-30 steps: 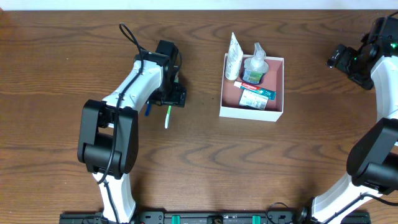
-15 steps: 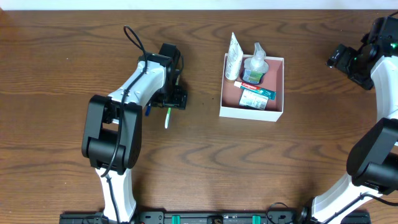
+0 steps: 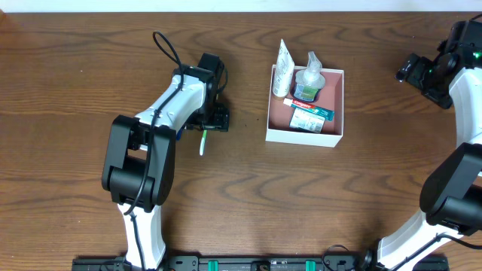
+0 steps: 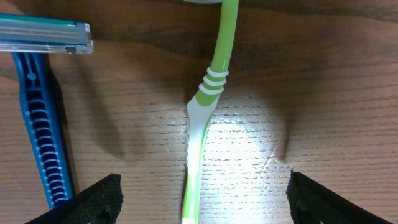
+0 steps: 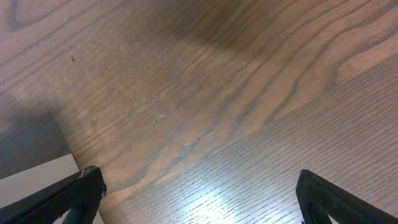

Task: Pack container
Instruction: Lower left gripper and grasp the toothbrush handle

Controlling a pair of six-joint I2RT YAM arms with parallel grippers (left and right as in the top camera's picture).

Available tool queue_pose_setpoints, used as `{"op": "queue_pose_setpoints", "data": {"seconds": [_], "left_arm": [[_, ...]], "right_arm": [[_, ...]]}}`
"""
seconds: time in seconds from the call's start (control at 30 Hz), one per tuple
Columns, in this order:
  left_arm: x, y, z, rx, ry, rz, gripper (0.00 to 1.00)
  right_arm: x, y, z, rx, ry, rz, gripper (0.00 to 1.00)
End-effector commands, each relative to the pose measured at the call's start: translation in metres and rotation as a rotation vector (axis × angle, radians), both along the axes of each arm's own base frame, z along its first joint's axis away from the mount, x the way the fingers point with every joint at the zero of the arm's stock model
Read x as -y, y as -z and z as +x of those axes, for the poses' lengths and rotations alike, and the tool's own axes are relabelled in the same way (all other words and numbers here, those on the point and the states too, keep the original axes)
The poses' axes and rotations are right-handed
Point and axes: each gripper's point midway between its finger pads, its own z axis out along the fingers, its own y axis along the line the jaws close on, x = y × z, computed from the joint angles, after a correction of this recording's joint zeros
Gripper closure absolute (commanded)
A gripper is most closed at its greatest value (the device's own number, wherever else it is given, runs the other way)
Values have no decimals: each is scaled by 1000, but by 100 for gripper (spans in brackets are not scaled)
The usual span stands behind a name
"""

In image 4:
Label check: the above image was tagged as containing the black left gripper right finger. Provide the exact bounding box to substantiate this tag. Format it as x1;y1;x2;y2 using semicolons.
286;170;391;224

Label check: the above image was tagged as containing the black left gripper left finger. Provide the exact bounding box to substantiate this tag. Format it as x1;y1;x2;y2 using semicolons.
27;174;123;224

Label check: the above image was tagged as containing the green and white toothbrush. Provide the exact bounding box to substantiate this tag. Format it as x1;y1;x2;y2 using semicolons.
180;0;239;224

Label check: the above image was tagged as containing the blue disposable razor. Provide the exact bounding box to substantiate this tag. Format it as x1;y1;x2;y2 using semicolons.
1;13;94;209

